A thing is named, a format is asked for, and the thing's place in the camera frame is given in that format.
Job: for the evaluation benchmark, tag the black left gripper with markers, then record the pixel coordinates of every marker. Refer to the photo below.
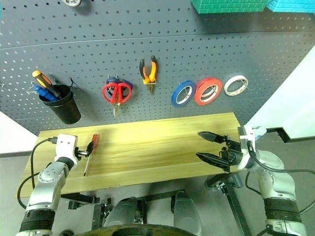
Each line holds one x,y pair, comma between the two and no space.
80,153

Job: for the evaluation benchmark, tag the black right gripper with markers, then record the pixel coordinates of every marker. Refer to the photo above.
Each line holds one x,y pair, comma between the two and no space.
233,155

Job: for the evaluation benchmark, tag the wide red tape roll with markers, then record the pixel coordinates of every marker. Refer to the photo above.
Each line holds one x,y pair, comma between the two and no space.
198,97

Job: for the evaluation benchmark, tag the orange and black pliers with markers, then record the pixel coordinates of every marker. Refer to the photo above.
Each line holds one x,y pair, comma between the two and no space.
147,79

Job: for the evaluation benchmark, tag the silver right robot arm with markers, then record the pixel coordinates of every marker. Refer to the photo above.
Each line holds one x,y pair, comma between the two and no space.
278,186

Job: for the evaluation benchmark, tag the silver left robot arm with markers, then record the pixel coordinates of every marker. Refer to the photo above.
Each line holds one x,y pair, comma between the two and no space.
46,182

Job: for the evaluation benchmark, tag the blue tape roll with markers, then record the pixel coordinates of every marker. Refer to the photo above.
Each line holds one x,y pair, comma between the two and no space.
174,98

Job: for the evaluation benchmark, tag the white tape roll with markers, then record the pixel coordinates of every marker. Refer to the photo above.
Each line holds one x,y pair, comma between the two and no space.
236,77

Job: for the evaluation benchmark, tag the dark grey perforated pegboard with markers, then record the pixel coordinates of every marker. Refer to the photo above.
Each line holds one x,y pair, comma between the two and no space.
157,37

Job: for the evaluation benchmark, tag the black plastic cup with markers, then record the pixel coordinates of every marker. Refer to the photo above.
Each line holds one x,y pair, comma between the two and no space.
66,110

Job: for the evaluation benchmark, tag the black peg hook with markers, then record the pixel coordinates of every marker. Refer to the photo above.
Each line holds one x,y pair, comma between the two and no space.
72,82

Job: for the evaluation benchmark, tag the dark grey rounded shape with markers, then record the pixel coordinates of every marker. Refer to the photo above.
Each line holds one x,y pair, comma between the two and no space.
125,211
184,211

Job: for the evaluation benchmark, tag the silver double peg hook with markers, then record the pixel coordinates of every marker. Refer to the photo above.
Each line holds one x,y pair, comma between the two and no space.
115,76

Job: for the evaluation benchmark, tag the orange and black screwdriver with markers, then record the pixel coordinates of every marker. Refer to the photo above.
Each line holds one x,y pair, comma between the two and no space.
41,79

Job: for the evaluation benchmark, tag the green brick pattern box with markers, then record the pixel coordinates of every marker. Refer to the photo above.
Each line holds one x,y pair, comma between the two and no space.
229,6

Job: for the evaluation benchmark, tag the silver round object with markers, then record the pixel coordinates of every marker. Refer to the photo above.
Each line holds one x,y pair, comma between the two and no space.
71,2

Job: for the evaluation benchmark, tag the teal box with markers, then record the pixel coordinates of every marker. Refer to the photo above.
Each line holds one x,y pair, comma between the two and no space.
290,6

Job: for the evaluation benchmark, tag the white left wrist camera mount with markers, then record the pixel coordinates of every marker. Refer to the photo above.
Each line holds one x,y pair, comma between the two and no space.
65,145

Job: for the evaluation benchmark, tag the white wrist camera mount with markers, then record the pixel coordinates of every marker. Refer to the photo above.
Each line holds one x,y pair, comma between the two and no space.
246,134
65,145

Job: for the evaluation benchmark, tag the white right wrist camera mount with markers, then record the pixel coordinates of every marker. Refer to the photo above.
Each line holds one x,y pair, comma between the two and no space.
246,134

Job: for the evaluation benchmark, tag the black metal table frame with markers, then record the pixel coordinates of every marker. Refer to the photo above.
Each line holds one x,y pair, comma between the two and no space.
98,216

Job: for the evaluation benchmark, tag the black angled wall rail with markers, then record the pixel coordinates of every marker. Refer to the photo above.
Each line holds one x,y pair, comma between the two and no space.
280,135

